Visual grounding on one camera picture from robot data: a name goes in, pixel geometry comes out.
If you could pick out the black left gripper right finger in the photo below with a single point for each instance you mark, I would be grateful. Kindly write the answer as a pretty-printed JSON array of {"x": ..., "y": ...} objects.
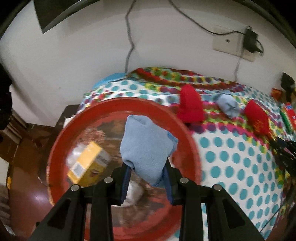
[{"x": 226, "y": 220}]

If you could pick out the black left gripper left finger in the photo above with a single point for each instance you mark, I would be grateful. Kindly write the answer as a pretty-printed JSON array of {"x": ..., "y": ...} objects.
[{"x": 67, "y": 219}]

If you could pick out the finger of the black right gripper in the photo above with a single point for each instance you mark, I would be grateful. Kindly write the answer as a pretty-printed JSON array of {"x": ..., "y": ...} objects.
[{"x": 284, "y": 153}]

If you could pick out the red sock with gold print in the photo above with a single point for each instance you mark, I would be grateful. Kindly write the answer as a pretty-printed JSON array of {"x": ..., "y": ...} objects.
[{"x": 257, "y": 118}]

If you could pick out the yellow cartoon medicine box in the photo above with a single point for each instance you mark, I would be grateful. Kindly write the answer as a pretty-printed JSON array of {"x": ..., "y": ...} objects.
[{"x": 89, "y": 166}]

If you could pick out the light blue sock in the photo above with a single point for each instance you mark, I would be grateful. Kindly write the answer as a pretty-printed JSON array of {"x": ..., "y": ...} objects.
[
  {"x": 145, "y": 148},
  {"x": 228, "y": 105}
]

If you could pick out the white sock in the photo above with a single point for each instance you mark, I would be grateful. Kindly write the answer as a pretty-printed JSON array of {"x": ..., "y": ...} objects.
[{"x": 134, "y": 194}]

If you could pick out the red green snack box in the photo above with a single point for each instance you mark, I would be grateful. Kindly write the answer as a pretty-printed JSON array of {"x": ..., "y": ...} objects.
[{"x": 288, "y": 116}]

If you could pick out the polka dot bed sheet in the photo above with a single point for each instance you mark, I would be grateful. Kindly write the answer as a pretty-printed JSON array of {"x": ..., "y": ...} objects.
[{"x": 230, "y": 153}]

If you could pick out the orange red snack packet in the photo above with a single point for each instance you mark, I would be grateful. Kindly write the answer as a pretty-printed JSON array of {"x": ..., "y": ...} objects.
[{"x": 276, "y": 94}]

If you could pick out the red round tray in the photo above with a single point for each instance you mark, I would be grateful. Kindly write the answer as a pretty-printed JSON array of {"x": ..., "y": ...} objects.
[{"x": 153, "y": 218}]

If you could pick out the black power adapter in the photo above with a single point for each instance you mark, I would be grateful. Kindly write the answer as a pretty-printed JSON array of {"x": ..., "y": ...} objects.
[{"x": 250, "y": 42}]

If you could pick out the white wall socket plate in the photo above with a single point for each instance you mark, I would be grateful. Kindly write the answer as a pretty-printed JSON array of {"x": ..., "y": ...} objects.
[{"x": 231, "y": 44}]

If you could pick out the black wall television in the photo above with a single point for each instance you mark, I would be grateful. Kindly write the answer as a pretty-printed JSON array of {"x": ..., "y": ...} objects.
[{"x": 51, "y": 12}]

